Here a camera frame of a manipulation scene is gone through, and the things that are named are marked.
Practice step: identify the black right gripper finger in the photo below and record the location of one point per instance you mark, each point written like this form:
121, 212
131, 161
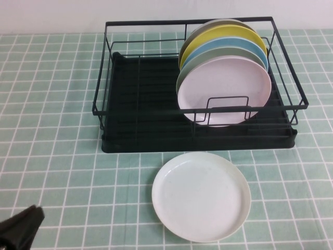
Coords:
32, 226

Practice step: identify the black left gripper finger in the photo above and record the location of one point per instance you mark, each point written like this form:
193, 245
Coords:
18, 224

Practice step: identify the pale mint plate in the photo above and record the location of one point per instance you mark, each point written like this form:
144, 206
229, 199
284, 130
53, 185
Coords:
200, 192

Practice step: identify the pink plate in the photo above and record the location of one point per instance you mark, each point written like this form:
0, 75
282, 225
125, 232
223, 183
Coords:
221, 83

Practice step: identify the sage green plate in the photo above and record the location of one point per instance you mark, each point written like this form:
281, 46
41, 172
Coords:
234, 53

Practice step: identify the yellow plate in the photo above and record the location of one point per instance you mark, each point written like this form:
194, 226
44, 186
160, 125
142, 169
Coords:
221, 34

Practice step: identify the light blue plate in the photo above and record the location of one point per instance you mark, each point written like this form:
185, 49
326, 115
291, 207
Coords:
234, 44

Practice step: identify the grey beige plate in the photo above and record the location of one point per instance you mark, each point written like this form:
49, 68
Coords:
221, 22

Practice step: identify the green white checkered tablecloth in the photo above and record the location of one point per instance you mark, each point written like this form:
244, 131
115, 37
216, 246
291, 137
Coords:
78, 182

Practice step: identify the black plastic drip tray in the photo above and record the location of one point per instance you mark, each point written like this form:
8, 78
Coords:
145, 140

